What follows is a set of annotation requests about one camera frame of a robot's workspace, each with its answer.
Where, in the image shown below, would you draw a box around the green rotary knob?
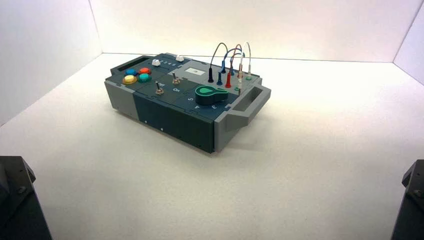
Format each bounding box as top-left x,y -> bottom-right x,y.
194,85 -> 229,106

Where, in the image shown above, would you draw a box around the red jumper wire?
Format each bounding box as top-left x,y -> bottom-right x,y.
224,43 -> 244,89

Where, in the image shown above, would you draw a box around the black jumper wire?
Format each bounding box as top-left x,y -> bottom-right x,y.
207,42 -> 230,84

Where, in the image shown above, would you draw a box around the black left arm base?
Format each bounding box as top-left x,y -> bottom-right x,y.
0,155 -> 53,240

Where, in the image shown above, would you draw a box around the blue jumper wire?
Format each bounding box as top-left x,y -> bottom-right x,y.
216,48 -> 246,86

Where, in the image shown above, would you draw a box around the white jumper wire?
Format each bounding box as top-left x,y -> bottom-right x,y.
236,41 -> 253,92

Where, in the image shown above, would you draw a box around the grey and teal task box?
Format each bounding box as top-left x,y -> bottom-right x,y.
104,52 -> 272,154

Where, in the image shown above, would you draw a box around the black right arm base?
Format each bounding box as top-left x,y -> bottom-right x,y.
390,159 -> 424,240

